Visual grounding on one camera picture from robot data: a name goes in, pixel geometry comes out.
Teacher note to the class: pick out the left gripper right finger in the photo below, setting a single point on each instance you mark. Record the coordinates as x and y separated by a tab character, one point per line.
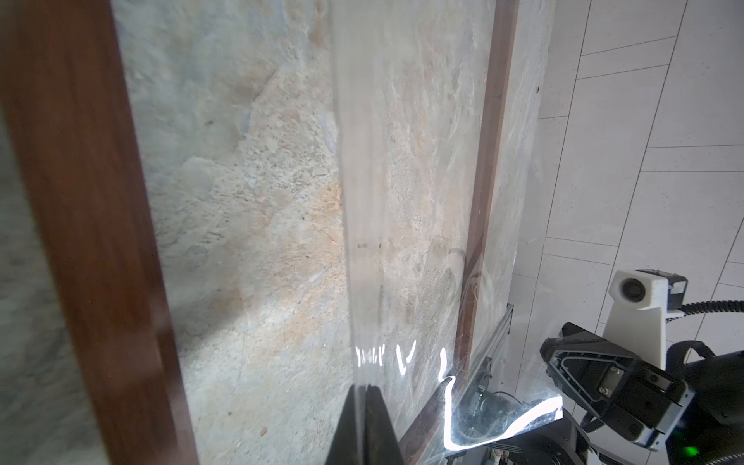
380	442

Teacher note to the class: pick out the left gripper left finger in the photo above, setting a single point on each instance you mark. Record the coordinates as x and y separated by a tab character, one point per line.
347	445

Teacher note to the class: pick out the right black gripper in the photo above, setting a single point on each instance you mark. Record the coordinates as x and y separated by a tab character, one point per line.
639	401

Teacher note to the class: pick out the brown wooden picture frame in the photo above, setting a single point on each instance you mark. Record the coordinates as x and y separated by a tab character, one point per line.
173	265

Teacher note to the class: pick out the clear acrylic sheet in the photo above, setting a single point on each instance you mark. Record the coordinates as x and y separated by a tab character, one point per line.
437	104

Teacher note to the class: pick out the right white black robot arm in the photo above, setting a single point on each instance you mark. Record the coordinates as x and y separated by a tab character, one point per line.
692	409

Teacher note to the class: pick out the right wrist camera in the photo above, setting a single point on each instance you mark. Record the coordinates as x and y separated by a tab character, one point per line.
643	300

